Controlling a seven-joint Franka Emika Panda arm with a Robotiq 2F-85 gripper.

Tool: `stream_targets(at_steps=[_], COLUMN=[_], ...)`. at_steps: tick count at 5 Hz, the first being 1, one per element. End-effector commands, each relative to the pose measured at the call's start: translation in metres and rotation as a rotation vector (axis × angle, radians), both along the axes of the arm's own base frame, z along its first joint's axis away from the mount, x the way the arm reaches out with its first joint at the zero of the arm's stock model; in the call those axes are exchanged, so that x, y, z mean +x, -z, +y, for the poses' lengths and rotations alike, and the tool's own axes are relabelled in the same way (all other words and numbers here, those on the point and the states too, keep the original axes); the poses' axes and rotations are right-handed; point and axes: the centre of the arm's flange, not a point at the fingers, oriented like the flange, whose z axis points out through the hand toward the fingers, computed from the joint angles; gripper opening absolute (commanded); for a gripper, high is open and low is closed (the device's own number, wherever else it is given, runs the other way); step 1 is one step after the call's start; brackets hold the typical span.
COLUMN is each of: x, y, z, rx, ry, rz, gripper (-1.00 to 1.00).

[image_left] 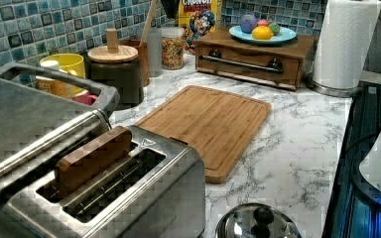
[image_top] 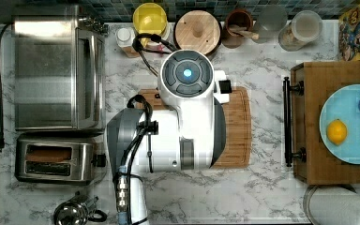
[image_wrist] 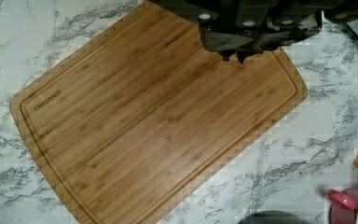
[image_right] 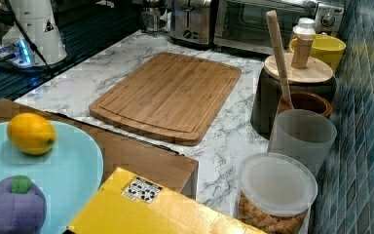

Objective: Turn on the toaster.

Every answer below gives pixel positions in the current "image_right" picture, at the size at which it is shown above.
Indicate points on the wooden pestle stick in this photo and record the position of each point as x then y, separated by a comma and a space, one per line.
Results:
275, 35

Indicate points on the silver toaster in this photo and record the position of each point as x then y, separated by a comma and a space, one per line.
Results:
193, 21

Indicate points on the yellow bowl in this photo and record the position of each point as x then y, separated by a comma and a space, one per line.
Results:
320, 50

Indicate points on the white lidded bottle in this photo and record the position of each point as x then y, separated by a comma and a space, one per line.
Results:
304, 29

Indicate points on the brown ceramic cup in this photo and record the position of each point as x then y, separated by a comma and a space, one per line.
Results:
307, 101

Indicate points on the light blue plate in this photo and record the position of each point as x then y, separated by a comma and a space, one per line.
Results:
68, 175

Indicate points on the glass jar at back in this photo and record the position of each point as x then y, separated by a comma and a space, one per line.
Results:
153, 16

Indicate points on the yellow cardboard box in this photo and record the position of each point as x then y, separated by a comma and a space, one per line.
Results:
127, 203

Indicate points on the silver toaster oven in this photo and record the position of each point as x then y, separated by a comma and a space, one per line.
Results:
242, 24

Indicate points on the clear jar with snacks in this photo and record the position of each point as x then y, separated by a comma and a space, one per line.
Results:
275, 193

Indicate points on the frosted plastic cup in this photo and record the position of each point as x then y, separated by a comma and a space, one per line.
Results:
304, 136

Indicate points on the black canister with wooden lid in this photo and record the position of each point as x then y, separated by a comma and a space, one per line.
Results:
313, 80

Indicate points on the purple plush eggplant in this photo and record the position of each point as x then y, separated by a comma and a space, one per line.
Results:
23, 206

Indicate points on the bamboo cutting board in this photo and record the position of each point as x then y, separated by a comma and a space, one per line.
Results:
170, 97

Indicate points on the yellow lemon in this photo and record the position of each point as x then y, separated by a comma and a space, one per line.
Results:
31, 134

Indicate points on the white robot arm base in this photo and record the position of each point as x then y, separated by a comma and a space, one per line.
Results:
32, 34

